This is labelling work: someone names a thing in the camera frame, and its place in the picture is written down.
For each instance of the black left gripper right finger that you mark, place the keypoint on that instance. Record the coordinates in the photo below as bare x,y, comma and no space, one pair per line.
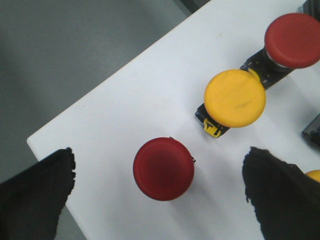
286,201

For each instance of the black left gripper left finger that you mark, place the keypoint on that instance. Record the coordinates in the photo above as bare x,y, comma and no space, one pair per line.
32,201

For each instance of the red mushroom push button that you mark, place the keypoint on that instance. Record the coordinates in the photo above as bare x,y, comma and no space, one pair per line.
163,169

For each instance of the yellow mushroom push button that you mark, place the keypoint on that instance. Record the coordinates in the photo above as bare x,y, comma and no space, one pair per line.
233,98

